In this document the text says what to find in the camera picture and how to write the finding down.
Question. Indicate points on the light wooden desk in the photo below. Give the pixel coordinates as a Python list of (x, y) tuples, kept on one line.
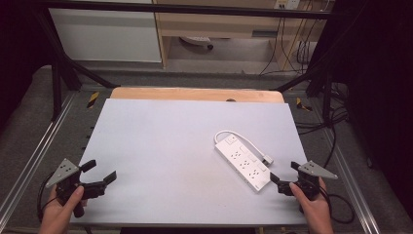
[(227, 24)]

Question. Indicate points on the white cabinet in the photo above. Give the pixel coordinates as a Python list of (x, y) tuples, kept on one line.
[(107, 35)]

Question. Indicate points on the person's left hand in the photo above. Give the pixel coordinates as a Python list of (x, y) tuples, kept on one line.
[(60, 213)]

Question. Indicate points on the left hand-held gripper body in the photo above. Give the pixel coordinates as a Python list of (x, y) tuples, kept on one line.
[(67, 182)]

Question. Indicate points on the aluminium rail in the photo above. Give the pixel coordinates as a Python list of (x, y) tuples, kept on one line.
[(352, 185), (35, 152)]

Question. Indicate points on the grey power strip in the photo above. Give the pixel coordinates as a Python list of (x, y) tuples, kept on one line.
[(196, 41)]

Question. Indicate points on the black curtain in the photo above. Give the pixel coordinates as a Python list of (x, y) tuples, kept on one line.
[(380, 81), (16, 48)]

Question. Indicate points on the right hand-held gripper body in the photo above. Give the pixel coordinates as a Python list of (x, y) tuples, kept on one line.
[(308, 182)]

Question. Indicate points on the white wall socket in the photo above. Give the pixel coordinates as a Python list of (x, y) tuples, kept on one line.
[(287, 4)]

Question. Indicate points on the wooden table board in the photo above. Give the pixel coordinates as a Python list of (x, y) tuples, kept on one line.
[(181, 94)]

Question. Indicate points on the person's right hand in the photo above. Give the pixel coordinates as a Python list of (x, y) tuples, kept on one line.
[(313, 211)]

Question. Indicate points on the black metal frame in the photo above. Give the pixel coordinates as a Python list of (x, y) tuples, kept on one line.
[(61, 74)]

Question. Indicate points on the white power strip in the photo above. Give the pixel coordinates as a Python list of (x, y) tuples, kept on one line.
[(242, 162)]

